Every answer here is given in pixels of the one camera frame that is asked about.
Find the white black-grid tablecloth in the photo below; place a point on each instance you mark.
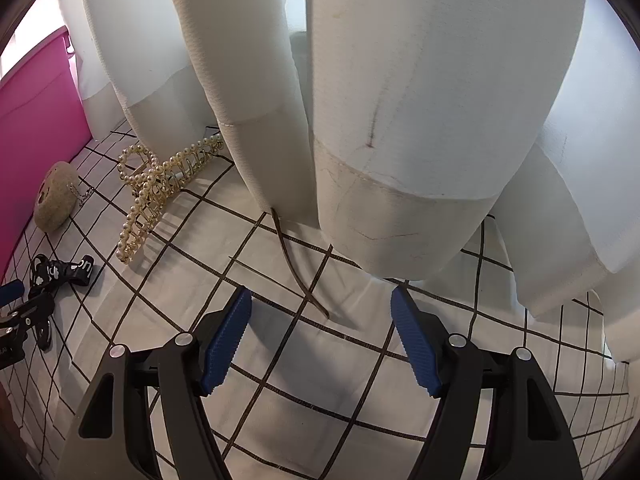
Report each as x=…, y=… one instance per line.
x=325, y=375

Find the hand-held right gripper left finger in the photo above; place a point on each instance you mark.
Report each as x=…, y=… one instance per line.
x=227, y=340

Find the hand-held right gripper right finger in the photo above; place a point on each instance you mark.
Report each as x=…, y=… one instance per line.
x=415, y=340

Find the pink plastic storage bin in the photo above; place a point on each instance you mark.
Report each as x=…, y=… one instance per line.
x=35, y=135

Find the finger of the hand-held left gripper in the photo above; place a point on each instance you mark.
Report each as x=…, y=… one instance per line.
x=11, y=291
x=32, y=312

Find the white curtain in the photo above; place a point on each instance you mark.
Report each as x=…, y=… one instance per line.
x=425, y=85

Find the pearl hair claw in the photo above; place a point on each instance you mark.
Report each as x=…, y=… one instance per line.
x=150, y=180

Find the thin brown hair band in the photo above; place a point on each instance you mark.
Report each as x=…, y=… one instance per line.
x=295, y=270

